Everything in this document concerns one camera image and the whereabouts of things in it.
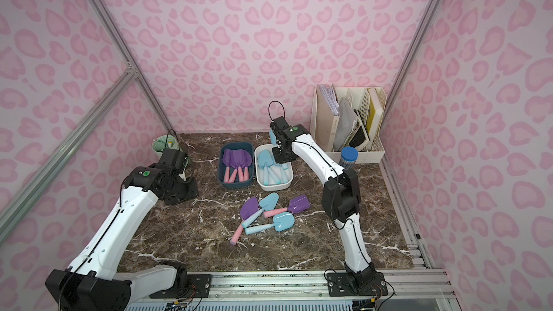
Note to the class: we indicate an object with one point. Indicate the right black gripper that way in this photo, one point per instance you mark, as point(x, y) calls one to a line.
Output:
point(281, 154)

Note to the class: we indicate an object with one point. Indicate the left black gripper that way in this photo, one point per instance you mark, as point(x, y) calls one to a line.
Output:
point(182, 190)

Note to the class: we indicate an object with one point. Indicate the purple pointed shovel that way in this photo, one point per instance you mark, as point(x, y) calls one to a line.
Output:
point(248, 209)
point(245, 163)

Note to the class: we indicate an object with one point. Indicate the purple square shovel pink handle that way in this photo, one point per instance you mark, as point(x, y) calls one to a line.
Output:
point(227, 160)

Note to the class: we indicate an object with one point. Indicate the blue round shovel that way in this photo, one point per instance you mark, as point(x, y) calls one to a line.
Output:
point(281, 222)

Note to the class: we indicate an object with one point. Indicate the blue square shovel front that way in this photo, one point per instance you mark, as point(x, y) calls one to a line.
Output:
point(273, 138)

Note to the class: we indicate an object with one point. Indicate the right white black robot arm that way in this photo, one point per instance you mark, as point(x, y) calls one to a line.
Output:
point(340, 200)

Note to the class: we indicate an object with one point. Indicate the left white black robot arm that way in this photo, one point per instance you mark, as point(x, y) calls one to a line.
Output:
point(91, 281)

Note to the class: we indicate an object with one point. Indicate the dark teal storage box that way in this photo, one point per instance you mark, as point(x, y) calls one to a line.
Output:
point(221, 167)

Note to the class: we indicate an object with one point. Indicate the white storage box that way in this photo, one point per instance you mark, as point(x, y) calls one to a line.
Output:
point(259, 172)

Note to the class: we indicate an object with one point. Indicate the green pen holder cup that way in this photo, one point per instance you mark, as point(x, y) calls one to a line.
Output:
point(165, 142)

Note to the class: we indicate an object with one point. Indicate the white desk file organizer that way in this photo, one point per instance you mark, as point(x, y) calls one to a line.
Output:
point(345, 117)

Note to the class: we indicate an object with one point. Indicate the blue lid pencil tube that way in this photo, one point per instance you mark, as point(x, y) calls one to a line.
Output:
point(349, 156)

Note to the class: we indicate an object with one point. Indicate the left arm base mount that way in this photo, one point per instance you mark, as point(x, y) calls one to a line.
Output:
point(185, 285)

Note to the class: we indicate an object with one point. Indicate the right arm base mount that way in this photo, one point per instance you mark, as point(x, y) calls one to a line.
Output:
point(368, 283)

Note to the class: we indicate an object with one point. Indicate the aluminium front rail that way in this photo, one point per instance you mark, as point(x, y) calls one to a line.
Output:
point(286, 284)

